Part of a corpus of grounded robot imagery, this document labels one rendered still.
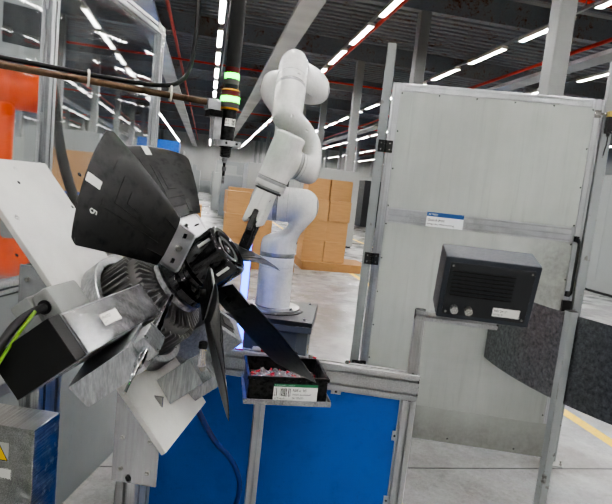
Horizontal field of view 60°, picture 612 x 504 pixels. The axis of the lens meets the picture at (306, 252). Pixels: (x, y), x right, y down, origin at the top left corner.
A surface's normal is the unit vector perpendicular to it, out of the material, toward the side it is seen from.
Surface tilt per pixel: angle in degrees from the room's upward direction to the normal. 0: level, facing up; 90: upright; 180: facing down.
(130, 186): 78
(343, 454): 90
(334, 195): 90
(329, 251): 90
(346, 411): 90
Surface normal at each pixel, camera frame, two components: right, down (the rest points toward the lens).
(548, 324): -0.94, -0.06
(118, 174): 0.87, -0.10
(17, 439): -0.11, 0.11
